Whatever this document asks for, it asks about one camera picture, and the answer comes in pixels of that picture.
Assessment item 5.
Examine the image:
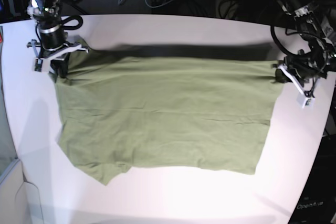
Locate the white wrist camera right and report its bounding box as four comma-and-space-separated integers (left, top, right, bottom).
33, 58, 51, 73

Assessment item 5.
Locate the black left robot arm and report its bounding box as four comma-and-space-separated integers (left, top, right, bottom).
270, 0, 335, 99

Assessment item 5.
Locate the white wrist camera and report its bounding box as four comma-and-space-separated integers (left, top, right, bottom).
33, 58, 51, 73
297, 94, 315, 109

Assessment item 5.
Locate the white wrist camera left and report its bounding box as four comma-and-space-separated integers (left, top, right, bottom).
297, 94, 315, 109

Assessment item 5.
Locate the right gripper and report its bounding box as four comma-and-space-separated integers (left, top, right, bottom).
27, 39, 89, 78

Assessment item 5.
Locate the black OpenArm base box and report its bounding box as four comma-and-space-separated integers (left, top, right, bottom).
289, 137, 335, 223

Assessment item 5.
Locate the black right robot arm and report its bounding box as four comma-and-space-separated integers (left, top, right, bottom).
27, 0, 89, 78

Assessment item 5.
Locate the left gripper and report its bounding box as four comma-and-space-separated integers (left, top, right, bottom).
271, 56, 328, 96

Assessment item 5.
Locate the green T-shirt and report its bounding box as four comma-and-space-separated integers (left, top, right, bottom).
54, 50, 283, 185

